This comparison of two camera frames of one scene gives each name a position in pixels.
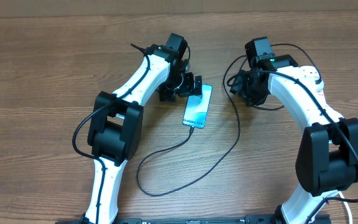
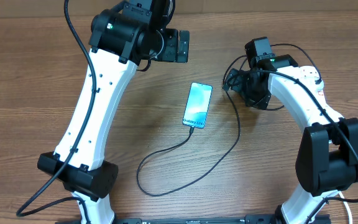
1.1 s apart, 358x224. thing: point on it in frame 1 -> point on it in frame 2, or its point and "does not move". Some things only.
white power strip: x=308 y=74 does not move
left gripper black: x=187 y=88 -> x=170 y=54
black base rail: x=325 y=219 does not move
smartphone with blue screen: x=197 y=107 does not move
